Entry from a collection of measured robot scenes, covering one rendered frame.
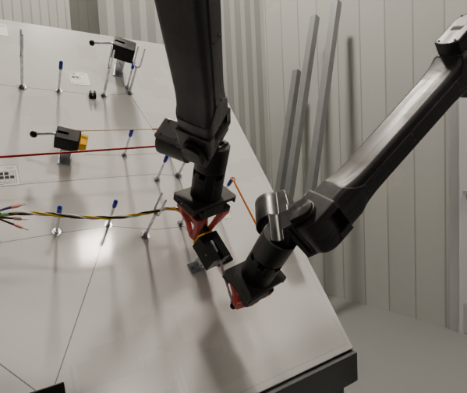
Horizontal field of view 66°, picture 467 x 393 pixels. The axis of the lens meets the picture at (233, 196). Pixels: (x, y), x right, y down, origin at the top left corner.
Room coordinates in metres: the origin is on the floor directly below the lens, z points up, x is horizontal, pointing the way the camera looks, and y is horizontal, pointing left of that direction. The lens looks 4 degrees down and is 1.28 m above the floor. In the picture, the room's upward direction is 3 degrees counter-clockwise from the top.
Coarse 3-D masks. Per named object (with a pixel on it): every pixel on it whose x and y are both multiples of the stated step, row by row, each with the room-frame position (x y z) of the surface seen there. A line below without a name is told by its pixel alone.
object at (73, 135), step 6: (60, 126) 0.73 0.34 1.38; (30, 132) 0.72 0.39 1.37; (36, 132) 0.72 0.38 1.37; (60, 132) 0.73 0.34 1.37; (66, 132) 0.73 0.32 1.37; (72, 132) 0.73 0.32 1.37; (78, 132) 0.74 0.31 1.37; (60, 138) 0.71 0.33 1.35; (66, 138) 0.72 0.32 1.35; (72, 138) 0.72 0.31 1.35; (78, 138) 0.73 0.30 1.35; (54, 144) 0.72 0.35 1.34; (60, 144) 0.73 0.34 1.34; (66, 144) 0.73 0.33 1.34; (72, 144) 0.73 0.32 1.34; (78, 144) 0.73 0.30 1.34; (60, 150) 0.75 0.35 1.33; (66, 150) 0.75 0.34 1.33; (72, 150) 0.74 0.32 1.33; (60, 156) 0.76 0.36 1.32; (66, 156) 0.76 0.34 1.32; (60, 162) 0.76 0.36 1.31; (66, 162) 0.77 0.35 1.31
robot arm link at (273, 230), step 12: (276, 216) 0.58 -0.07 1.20; (264, 228) 0.56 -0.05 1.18; (276, 228) 0.56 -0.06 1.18; (264, 240) 0.54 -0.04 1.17; (276, 240) 0.54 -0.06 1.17; (288, 240) 0.55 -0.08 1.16; (264, 252) 0.55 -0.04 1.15; (276, 252) 0.54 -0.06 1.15; (288, 252) 0.54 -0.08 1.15; (264, 264) 0.56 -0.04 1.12; (276, 264) 0.55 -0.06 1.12
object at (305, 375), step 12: (336, 360) 0.73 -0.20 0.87; (348, 360) 0.74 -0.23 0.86; (312, 372) 0.69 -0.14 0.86; (324, 372) 0.70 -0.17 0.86; (336, 372) 0.72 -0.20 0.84; (348, 372) 0.74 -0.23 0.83; (288, 384) 0.66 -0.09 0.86; (300, 384) 0.67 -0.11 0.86; (312, 384) 0.68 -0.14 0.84; (324, 384) 0.70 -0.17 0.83; (336, 384) 0.72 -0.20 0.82; (348, 384) 0.74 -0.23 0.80
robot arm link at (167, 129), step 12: (168, 120) 0.62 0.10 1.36; (156, 132) 0.62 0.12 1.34; (168, 132) 0.61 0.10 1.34; (156, 144) 0.63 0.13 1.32; (168, 144) 0.62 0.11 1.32; (192, 144) 0.53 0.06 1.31; (168, 156) 0.65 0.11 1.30; (180, 156) 0.62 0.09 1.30; (192, 156) 0.54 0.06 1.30; (204, 156) 0.55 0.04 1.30
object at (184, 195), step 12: (192, 180) 0.64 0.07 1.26; (204, 180) 0.62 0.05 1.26; (216, 180) 0.63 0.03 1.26; (180, 192) 0.66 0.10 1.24; (192, 192) 0.65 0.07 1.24; (204, 192) 0.63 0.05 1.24; (216, 192) 0.64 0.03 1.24; (228, 192) 0.69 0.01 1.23; (192, 204) 0.63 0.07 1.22; (204, 204) 0.64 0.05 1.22; (216, 204) 0.65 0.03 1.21; (192, 216) 0.62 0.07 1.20
